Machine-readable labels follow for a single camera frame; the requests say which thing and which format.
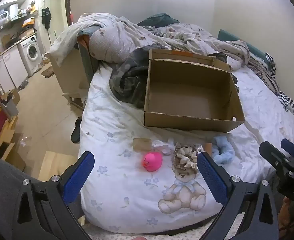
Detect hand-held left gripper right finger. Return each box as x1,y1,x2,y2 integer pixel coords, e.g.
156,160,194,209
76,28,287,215
197,152,280,240

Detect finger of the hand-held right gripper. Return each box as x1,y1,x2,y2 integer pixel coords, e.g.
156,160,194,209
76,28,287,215
259,141,294,179
281,138,294,161

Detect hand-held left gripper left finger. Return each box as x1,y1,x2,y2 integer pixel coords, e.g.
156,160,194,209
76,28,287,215
17,151,95,240

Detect fluffy light blue scrunchie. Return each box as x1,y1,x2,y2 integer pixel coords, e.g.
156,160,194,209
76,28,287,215
211,135,235,165

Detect white ruffled scrunchie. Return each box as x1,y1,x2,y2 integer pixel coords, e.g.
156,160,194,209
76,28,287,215
151,138,175,155

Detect brown cardboard box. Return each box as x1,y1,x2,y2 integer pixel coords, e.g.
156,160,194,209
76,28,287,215
143,49,245,133

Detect person's right hand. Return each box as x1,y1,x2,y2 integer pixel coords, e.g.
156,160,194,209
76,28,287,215
278,197,292,232

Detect light wooden board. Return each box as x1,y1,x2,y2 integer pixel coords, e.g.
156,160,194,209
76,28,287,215
38,151,78,181

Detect brown beige ruffled scrunchie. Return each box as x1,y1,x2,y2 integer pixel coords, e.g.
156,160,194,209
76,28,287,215
173,142,200,170

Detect pink rubber toy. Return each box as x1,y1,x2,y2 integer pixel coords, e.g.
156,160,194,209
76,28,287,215
142,152,163,172

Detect black white striped blanket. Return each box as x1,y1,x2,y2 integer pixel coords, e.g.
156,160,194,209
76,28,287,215
247,52,294,119

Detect small beige sponge block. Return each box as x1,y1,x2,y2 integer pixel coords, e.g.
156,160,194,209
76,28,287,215
133,137,152,153

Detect flat cardboard boxes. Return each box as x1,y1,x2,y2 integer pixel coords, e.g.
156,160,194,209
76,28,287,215
0,115,27,172

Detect grey bin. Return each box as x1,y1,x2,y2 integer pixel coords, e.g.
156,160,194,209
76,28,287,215
4,99,19,117

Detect teal cushion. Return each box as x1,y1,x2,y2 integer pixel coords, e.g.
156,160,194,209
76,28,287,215
217,29,272,67

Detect grey camouflage blanket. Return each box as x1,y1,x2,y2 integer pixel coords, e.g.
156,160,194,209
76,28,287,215
109,47,153,109

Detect white kitchen cabinets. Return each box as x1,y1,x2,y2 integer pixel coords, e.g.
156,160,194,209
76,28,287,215
0,46,29,93

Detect white washing machine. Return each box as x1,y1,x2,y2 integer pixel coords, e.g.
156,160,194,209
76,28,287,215
17,35,43,77

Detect white floral duvet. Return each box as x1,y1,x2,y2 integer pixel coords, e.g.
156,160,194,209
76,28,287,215
48,12,250,70

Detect black hanging jacket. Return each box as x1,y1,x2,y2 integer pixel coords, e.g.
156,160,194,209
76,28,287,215
41,7,52,29

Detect dark teal pillow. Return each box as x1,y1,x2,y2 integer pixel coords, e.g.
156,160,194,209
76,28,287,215
137,12,180,28

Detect white water heater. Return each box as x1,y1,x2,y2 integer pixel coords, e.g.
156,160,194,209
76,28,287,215
9,4,19,21

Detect beige wooden bed frame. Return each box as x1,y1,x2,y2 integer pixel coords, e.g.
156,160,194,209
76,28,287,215
48,30,97,109

